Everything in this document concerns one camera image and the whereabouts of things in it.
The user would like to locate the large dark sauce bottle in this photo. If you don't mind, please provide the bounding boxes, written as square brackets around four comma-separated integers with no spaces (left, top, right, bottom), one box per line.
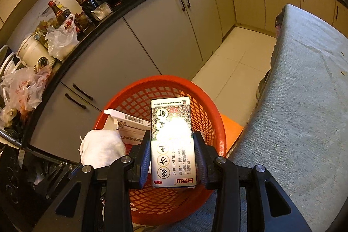
[73,0,100,16]

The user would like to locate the beige kitchen base cabinets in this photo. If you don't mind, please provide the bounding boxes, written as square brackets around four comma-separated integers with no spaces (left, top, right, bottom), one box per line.
[28,0,348,159]

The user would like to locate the small clear plastic bag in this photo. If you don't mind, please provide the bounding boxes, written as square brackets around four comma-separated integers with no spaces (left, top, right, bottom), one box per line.
[0,105,21,129]

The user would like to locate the white paper towel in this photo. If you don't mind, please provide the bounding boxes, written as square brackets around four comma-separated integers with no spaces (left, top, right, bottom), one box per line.
[79,129,127,169]

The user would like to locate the pink plastic bag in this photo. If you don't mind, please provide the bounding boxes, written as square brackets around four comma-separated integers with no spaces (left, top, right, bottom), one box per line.
[0,66,52,113]

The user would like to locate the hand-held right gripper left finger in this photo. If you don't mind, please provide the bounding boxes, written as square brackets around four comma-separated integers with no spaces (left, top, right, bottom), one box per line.
[33,129,152,232]

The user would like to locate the stack of white plates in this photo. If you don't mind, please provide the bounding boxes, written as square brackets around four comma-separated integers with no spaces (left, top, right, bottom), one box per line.
[0,44,17,77]

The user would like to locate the red cap sauce bottle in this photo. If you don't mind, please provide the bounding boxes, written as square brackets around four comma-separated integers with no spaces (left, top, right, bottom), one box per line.
[48,1,75,28]

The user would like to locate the dark chair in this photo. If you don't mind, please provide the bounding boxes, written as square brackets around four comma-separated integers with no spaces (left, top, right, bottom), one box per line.
[256,12,285,102]

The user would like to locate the dark glass jar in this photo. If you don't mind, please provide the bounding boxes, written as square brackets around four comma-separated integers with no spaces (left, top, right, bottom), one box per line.
[75,11,93,31]

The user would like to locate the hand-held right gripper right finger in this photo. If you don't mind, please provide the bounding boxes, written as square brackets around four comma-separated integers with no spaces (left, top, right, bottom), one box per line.
[192,131,312,232]

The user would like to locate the cluster of spice jars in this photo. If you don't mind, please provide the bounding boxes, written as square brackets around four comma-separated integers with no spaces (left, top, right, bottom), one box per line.
[34,18,55,39]

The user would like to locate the grey table cloth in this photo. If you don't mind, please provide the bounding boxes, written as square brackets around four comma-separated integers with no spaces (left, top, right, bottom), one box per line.
[152,4,348,232]

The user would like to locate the white barcode box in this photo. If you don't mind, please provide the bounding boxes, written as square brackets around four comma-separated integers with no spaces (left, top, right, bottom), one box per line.
[103,109,152,151]

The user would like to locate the clear seasoning container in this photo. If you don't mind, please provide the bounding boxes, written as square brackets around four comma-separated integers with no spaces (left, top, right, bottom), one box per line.
[91,2,112,21]

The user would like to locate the red plastic mesh basket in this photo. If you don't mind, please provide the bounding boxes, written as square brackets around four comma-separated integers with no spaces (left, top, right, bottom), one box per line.
[92,75,227,225]

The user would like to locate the white rice cooker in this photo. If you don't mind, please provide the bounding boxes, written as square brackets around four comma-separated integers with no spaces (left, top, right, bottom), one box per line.
[17,33,56,68]

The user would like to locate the orange stool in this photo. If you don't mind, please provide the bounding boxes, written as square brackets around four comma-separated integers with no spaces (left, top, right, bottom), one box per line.
[219,112,244,152]

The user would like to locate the green patterned medicine box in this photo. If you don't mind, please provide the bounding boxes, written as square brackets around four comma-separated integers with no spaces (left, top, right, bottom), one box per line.
[150,97,197,189]

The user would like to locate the white plastic bag red print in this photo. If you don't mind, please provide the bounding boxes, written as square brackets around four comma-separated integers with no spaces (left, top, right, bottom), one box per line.
[45,14,80,61]

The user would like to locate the black kitchen countertop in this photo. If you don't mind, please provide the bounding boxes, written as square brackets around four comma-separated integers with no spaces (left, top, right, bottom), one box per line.
[22,0,348,140]

